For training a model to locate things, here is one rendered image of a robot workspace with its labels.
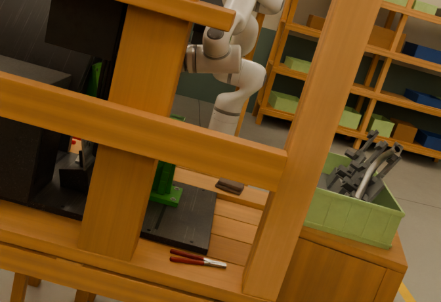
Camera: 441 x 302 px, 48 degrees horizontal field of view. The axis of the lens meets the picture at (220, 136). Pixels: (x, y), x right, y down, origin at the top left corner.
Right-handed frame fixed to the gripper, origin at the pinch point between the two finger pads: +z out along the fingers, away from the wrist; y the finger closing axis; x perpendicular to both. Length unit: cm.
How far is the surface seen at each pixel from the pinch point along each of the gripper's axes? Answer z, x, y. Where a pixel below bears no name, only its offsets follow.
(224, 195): -26, 22, -50
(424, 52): -273, -352, -411
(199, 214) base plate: -19, 36, -34
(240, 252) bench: -32, 49, -29
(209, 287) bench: -25, 63, -13
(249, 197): -35, 20, -54
